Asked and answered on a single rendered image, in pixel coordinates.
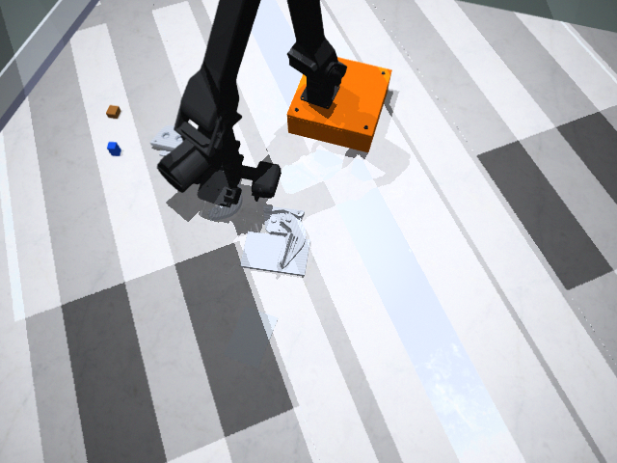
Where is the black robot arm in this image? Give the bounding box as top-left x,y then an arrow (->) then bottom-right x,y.
156,0 -> 348,207

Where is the blue cube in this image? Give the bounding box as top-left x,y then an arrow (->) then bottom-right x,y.
107,142 -> 121,156

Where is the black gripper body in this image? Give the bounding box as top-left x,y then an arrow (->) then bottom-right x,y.
209,140 -> 282,199

